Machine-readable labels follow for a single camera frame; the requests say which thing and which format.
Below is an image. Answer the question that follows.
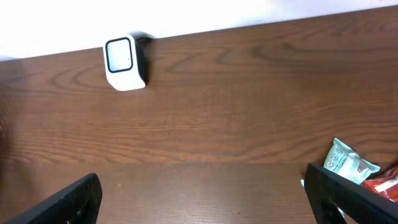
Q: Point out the red Top chocolate bar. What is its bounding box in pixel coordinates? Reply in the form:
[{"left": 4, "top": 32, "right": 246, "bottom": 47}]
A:
[{"left": 361, "top": 166, "right": 398, "bottom": 202}]

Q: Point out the mint Zappy wipes pack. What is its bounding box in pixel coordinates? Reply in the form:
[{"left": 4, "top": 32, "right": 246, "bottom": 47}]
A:
[{"left": 300, "top": 137, "right": 381, "bottom": 218}]

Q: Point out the white barcode scanner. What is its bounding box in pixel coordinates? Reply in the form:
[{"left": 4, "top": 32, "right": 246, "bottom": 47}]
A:
[{"left": 103, "top": 34, "right": 147, "bottom": 91}]

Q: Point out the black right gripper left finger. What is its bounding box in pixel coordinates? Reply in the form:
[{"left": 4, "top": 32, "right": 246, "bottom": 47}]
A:
[{"left": 5, "top": 173, "right": 103, "bottom": 224}]

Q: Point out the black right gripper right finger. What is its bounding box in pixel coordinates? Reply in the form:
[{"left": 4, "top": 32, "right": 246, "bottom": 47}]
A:
[{"left": 304, "top": 164, "right": 397, "bottom": 224}]

